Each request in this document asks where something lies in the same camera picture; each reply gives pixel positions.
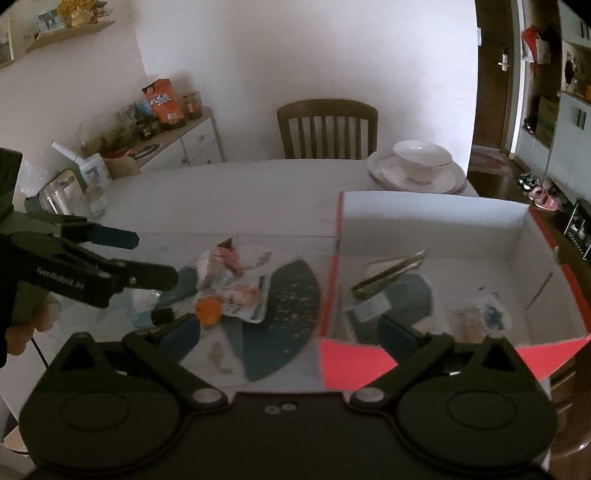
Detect dark teal snack packet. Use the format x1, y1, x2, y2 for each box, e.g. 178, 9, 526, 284
345, 273, 434, 345

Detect orange tangerine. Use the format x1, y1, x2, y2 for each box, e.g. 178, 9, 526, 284
194, 296, 223, 328

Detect person's left hand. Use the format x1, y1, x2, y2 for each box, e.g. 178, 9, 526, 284
5, 294, 61, 356

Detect glass jar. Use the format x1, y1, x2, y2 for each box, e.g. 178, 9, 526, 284
39, 170, 91, 218

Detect white printed mug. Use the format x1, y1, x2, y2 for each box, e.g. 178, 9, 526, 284
78, 153, 112, 190

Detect round blueberry snack pack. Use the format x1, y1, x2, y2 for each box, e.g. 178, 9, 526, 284
448, 294, 513, 343

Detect round blue patterned placemat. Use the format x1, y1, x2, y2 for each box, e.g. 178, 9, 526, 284
178, 258, 322, 387

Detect silver foil snack bag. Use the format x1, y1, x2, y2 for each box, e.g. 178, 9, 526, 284
351, 249, 428, 300

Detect pink tube sachet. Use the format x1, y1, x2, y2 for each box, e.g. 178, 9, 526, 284
221, 283, 260, 308

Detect pink binder clip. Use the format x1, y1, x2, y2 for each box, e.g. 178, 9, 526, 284
216, 238, 245, 277

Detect white teal flat package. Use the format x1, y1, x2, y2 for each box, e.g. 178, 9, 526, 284
219, 275, 270, 324

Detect red cardboard box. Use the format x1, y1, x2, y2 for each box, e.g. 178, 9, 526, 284
318, 192, 590, 391

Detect white sideboard cabinet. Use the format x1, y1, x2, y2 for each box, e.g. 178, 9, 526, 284
104, 107, 225, 179

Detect orange snack bag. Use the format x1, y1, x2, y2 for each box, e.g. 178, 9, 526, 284
142, 79, 185, 128

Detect white ceramic bowl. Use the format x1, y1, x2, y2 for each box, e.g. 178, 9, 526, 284
393, 140, 453, 184

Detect pink shoes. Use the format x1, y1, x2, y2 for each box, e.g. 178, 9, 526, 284
528, 185, 560, 212

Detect black shoe rack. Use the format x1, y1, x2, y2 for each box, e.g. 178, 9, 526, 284
564, 198, 591, 263

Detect brown wooden chair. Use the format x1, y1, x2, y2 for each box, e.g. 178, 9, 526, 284
276, 99, 379, 160

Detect white cabinet with stickers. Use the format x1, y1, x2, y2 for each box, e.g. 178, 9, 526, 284
513, 1, 590, 201

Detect brown door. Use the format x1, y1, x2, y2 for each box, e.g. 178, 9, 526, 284
473, 0, 516, 153

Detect black cable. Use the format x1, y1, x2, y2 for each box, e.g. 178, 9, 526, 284
29, 336, 51, 370

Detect wall shelf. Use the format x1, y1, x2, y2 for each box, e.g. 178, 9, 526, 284
25, 21, 115, 53

